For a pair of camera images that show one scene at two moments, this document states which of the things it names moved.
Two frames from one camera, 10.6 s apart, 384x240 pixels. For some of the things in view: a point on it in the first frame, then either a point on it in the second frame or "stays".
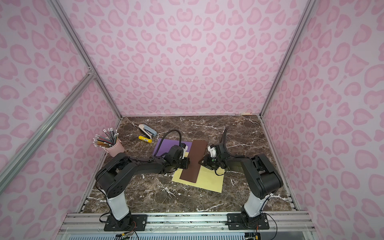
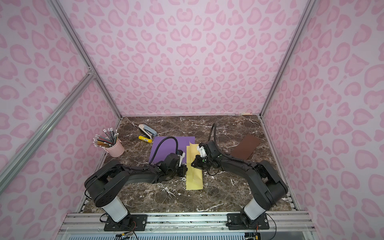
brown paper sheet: x=196 y=153 → x=246 y=147
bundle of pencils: x=102 y=142 stays
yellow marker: x=145 y=139 stays
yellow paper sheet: x=207 y=178 → x=194 y=175
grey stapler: x=147 y=131 stays
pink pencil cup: x=118 y=148 stays
